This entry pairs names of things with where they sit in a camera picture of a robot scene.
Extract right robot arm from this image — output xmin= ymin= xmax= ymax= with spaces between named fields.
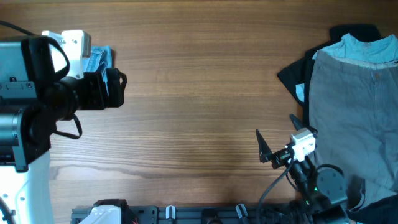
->
xmin=256 ymin=114 xmax=349 ymax=223

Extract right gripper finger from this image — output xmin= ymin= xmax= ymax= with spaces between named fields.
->
xmin=289 ymin=114 xmax=318 ymax=135
xmin=256 ymin=129 xmax=273 ymax=163

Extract light blue denim jeans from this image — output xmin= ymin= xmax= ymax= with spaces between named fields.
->
xmin=83 ymin=45 xmax=113 ymax=93

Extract black t-shirt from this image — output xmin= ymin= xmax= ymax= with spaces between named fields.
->
xmin=277 ymin=24 xmax=397 ymax=223

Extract teal t-shirt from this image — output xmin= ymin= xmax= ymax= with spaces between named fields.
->
xmin=312 ymin=34 xmax=397 ymax=67

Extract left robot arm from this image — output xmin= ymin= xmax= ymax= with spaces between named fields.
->
xmin=1 ymin=35 xmax=127 ymax=223

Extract black mounting rail base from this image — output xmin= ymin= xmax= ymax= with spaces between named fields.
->
xmin=70 ymin=200 xmax=350 ymax=224

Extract grey khaki trousers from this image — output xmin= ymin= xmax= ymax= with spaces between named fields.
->
xmin=308 ymin=52 xmax=397 ymax=210

